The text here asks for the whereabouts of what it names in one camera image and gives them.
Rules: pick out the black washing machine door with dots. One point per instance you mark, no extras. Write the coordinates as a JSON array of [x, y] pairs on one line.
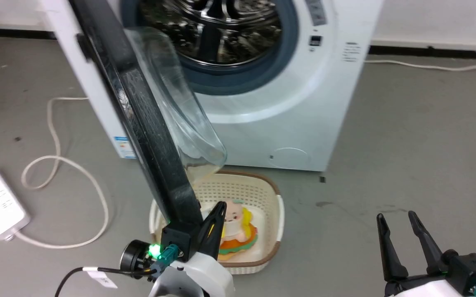
[[151, 123]]

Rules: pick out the cream plastic laundry basket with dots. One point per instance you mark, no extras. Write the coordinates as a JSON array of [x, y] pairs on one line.
[[268, 214]]

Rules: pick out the blue energy label sticker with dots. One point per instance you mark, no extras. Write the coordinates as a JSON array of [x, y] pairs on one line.
[[124, 147]]

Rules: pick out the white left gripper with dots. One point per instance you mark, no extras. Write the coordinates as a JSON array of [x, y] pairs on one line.
[[204, 276]]

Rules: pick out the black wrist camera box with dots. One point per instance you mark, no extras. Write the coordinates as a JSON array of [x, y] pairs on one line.
[[471, 268], [176, 241]]

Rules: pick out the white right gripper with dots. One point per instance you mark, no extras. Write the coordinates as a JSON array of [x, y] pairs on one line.
[[427, 288]]

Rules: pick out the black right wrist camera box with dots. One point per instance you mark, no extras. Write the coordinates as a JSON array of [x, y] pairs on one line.
[[471, 268]]

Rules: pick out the white front-loading washing machine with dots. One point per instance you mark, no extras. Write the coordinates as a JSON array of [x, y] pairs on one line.
[[304, 103]]

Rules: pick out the plush doll with burger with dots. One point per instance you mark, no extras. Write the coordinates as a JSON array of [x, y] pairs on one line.
[[238, 231]]

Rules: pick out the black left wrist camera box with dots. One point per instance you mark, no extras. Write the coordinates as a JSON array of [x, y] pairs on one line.
[[176, 241]]

